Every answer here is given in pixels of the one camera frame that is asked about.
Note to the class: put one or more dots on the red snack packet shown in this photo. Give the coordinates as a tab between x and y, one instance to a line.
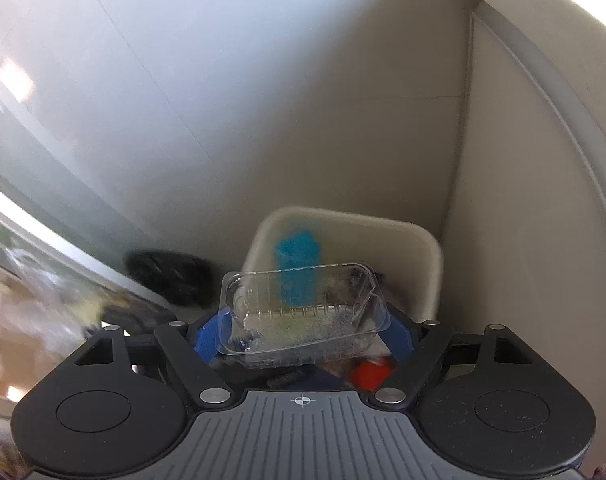
370	374

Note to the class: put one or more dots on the beige trash bin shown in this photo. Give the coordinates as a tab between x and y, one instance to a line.
418	260

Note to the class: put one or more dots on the blue plastic cup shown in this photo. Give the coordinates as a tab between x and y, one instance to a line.
295	255

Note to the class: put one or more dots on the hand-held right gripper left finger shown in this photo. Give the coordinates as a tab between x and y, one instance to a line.
207	336

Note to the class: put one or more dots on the clear plastic clamshell container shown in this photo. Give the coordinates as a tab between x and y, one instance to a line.
303	325

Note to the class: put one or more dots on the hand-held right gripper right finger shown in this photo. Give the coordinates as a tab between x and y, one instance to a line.
402	336

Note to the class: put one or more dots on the black round object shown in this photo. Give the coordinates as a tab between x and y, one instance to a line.
168	275

